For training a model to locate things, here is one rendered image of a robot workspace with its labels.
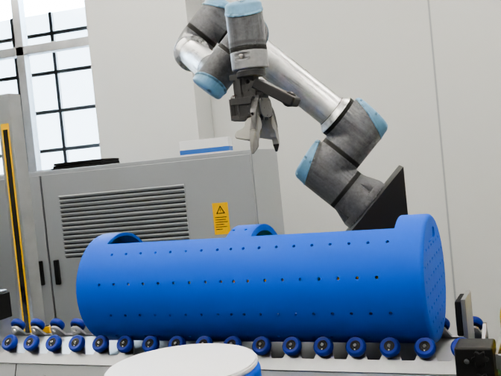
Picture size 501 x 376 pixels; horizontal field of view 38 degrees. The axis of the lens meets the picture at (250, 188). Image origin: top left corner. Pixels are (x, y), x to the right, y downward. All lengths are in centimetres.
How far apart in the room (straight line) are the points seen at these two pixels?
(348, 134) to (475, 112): 208
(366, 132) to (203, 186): 113
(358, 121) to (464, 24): 214
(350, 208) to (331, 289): 84
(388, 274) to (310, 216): 297
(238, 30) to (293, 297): 63
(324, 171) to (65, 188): 159
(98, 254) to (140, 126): 265
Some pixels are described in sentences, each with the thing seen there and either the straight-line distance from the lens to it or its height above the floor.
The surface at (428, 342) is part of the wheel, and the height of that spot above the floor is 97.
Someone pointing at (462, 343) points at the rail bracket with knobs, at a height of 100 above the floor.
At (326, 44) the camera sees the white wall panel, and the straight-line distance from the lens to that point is 449.
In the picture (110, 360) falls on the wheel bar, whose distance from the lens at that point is 191.
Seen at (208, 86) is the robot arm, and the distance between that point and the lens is 185.
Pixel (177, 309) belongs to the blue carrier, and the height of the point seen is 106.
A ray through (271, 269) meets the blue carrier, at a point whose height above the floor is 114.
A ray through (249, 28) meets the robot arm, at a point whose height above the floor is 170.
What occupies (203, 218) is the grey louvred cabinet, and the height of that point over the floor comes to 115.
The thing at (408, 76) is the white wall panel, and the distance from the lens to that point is 442.
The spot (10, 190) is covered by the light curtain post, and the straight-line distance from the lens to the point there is 257.
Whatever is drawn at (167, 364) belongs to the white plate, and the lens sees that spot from 135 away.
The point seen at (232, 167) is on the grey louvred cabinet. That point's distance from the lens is 326.
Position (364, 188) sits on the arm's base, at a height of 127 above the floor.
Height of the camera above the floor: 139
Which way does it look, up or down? 2 degrees down
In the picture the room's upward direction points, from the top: 6 degrees counter-clockwise
